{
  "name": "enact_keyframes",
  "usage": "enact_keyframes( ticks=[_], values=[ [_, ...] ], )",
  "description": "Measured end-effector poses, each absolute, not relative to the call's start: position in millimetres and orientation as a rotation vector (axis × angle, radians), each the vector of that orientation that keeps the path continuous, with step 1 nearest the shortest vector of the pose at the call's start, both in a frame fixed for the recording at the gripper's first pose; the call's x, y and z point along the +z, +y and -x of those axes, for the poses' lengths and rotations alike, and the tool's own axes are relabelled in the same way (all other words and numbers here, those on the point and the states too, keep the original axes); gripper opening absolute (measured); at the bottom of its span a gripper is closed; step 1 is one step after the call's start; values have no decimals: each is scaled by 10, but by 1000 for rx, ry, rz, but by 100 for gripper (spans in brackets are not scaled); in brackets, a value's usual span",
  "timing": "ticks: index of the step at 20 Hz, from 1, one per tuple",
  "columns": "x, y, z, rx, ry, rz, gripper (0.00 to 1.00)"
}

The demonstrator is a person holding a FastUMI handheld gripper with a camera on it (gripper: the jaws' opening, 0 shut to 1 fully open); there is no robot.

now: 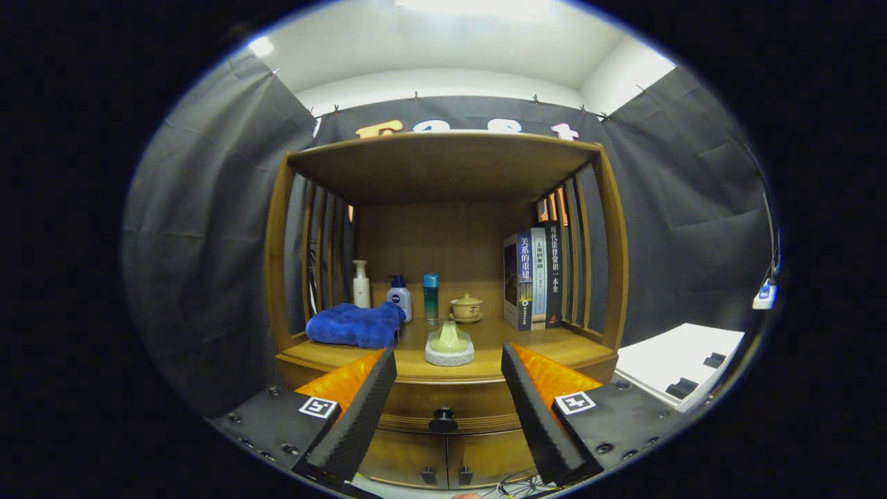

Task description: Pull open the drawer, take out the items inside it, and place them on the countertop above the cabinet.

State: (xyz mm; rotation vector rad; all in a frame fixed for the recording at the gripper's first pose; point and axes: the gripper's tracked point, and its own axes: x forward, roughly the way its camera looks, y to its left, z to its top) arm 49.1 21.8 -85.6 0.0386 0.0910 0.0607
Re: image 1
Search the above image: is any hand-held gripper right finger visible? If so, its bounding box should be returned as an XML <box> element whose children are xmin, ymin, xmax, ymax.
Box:
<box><xmin>500</xmin><ymin>342</ymin><xmax>694</xmax><ymax>488</ymax></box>

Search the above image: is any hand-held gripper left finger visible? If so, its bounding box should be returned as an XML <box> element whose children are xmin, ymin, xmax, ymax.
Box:
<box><xmin>208</xmin><ymin>347</ymin><xmax>399</xmax><ymax>494</ymax></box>

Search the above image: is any wooden drawer with black knob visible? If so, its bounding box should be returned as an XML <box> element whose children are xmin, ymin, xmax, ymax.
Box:
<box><xmin>378</xmin><ymin>378</ymin><xmax>534</xmax><ymax>436</ymax></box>

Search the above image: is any wooden cabinet door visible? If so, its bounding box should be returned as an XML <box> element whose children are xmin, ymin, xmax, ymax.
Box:
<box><xmin>359</xmin><ymin>430</ymin><xmax>450</xmax><ymax>488</ymax></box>
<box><xmin>446</xmin><ymin>428</ymin><xmax>538</xmax><ymax>488</ymax></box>

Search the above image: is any wooden countertop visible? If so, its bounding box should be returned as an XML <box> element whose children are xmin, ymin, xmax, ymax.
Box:
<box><xmin>277</xmin><ymin>315</ymin><xmax>619</xmax><ymax>384</ymax></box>

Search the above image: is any white side cabinet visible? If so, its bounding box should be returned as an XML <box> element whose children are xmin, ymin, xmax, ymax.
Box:
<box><xmin>613</xmin><ymin>322</ymin><xmax>746</xmax><ymax>414</ymax></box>

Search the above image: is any wooden cabinet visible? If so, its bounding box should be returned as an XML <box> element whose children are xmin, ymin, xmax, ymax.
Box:
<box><xmin>263</xmin><ymin>130</ymin><xmax>630</xmax><ymax>491</ymax></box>

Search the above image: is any blue towel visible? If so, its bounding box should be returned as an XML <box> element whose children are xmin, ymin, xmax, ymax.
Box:
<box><xmin>305</xmin><ymin>301</ymin><xmax>407</xmax><ymax>349</ymax></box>

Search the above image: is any white bottle with blue cap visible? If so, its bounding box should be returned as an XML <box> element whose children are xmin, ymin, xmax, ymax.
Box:
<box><xmin>386</xmin><ymin>274</ymin><xmax>413</xmax><ymax>324</ymax></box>

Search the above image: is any white pump bottle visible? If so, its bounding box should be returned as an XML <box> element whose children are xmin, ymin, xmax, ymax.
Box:
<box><xmin>352</xmin><ymin>259</ymin><xmax>371</xmax><ymax>309</ymax></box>

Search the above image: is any tan lidded teacup with saucer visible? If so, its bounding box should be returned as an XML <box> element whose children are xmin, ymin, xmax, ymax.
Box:
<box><xmin>448</xmin><ymin>292</ymin><xmax>484</xmax><ymax>324</ymax></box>

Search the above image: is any blue spine book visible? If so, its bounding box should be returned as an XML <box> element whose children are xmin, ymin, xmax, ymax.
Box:
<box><xmin>502</xmin><ymin>232</ymin><xmax>534</xmax><ymax>332</ymax></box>

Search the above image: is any large ceiling light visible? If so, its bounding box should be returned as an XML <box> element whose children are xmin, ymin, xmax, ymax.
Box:
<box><xmin>395</xmin><ymin>0</ymin><xmax>548</xmax><ymax>18</ymax></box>

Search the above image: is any black floor cable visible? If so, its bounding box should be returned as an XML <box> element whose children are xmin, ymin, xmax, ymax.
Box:
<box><xmin>485</xmin><ymin>470</ymin><xmax>563</xmax><ymax>498</ymax></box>

